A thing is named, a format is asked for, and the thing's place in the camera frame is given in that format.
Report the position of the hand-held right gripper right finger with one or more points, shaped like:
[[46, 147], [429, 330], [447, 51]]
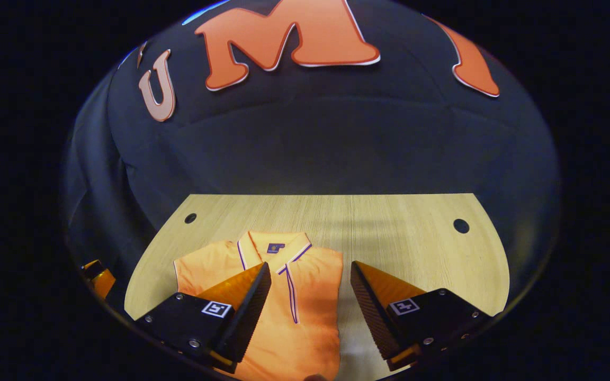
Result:
[[371, 317]]

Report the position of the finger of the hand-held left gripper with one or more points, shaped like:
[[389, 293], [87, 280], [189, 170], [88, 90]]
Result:
[[91, 264], [104, 283]]

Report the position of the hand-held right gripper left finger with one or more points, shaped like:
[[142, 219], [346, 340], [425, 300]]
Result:
[[247, 317]]

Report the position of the orange T-shirt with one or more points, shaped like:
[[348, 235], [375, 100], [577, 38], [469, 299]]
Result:
[[310, 296]]

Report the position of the black backdrop cloth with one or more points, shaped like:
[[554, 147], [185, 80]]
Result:
[[305, 148]]

